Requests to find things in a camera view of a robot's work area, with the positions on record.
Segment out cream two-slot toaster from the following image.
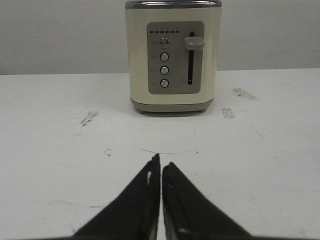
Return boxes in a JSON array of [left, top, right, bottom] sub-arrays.
[[125, 0, 223, 113]]

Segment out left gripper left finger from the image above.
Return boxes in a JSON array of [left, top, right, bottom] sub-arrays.
[[72, 152, 161, 240]]

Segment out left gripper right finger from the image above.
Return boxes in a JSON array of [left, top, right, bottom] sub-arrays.
[[162, 162, 252, 240]]

